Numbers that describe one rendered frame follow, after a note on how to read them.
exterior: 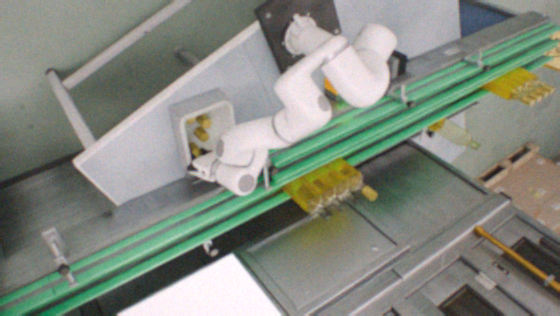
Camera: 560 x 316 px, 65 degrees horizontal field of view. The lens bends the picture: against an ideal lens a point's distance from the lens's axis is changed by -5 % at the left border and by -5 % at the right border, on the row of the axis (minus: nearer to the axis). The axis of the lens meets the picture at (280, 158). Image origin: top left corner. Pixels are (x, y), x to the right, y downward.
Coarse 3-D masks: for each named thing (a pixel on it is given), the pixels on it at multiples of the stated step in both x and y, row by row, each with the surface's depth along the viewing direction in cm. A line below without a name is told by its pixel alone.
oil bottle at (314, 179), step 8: (304, 176) 154; (312, 176) 154; (320, 176) 154; (312, 184) 151; (320, 184) 150; (328, 184) 150; (320, 192) 148; (328, 192) 148; (336, 192) 149; (328, 200) 148
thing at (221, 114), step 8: (216, 104) 134; (224, 104) 136; (200, 112) 132; (208, 112) 143; (216, 112) 144; (224, 112) 142; (232, 112) 139; (184, 120) 130; (216, 120) 146; (224, 120) 144; (232, 120) 141; (184, 128) 132; (192, 128) 142; (208, 128) 146; (216, 128) 148; (224, 128) 147; (184, 136) 133; (192, 136) 144; (216, 136) 149; (184, 144) 135; (200, 144) 147; (208, 144) 149; (216, 144) 151
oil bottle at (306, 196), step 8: (288, 184) 152; (296, 184) 152; (304, 184) 152; (288, 192) 155; (296, 192) 150; (304, 192) 149; (312, 192) 148; (296, 200) 152; (304, 200) 147; (312, 200) 146; (320, 200) 146; (304, 208) 149; (312, 208) 146
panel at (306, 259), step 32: (288, 224) 158; (320, 224) 158; (352, 224) 157; (224, 256) 148; (256, 256) 148; (288, 256) 147; (320, 256) 147; (352, 256) 146; (384, 256) 145; (288, 288) 138; (320, 288) 137; (352, 288) 138
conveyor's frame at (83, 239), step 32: (480, 32) 210; (512, 32) 209; (416, 64) 186; (448, 64) 187; (160, 192) 146; (192, 192) 146; (96, 224) 136; (128, 224) 136; (32, 256) 127; (64, 256) 127; (0, 288) 118
